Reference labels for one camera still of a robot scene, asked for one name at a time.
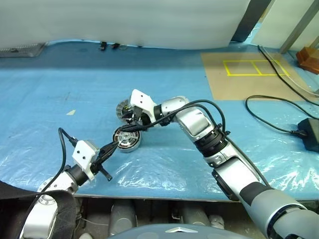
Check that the black power adapter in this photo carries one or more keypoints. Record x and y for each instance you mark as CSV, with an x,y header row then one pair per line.
x,y
310,134

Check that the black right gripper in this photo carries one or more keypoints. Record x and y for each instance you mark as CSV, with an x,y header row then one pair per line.
x,y
140,115

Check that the black clip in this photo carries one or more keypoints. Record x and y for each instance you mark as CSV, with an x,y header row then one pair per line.
x,y
103,46
115,46

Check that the grey robot torso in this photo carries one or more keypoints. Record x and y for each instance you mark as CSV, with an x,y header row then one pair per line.
x,y
162,232

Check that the pale tape scrap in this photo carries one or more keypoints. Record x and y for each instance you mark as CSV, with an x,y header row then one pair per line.
x,y
71,112

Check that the blue plastic table cover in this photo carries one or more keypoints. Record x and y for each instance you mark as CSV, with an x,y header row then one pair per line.
x,y
49,94

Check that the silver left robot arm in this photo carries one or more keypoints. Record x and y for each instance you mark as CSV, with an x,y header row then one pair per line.
x,y
42,214

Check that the grey cylinder under table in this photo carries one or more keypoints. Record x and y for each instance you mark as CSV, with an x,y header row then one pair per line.
x,y
123,216
194,215

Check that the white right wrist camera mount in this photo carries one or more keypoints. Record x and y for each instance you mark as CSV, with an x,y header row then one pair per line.
x,y
140,99

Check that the aluminium frame post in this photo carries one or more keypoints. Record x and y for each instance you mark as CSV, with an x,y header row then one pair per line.
x,y
297,30

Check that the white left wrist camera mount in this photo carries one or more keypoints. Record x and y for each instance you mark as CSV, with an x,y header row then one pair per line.
x,y
83,154

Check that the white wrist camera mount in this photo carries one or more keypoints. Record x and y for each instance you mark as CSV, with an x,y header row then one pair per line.
x,y
140,99
83,154

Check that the brown wooden block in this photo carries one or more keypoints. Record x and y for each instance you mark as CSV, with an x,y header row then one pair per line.
x,y
309,59

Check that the white foam sheet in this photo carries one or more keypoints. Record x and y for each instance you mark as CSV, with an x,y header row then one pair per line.
x,y
124,20

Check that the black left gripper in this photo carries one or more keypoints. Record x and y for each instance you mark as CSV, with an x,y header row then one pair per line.
x,y
99,166

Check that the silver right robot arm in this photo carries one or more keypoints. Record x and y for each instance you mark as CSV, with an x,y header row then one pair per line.
x,y
197,124

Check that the brown cardboard sheet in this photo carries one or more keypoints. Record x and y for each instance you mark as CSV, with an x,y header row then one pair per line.
x,y
239,87

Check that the grey metal grating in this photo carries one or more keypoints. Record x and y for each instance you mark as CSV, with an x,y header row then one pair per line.
x,y
22,50

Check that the motor stator with copper windings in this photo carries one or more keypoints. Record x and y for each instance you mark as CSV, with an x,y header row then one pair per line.
x,y
129,148

